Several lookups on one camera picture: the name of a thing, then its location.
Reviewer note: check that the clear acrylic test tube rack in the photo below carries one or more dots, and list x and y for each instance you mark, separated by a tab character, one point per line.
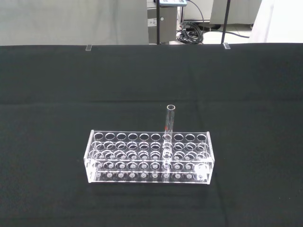
132	163

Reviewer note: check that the black bench cloth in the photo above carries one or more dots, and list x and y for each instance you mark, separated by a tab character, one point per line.
71	94

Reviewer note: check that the grey metal cabinet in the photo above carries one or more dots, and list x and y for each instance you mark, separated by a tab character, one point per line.
165	26

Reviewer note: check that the small clear edge clip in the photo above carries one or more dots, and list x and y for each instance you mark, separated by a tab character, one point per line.
226	46
88	47

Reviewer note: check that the thin black pole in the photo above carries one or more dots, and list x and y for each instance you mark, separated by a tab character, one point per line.
157	21

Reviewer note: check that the grey blue device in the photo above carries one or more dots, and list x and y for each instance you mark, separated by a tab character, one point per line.
172	2

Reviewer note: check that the black tripod pole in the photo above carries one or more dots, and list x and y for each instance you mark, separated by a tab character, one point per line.
225	21

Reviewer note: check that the pale board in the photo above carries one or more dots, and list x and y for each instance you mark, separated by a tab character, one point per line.
71	21

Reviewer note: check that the white panel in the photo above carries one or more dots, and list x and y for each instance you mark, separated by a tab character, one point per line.
279	21

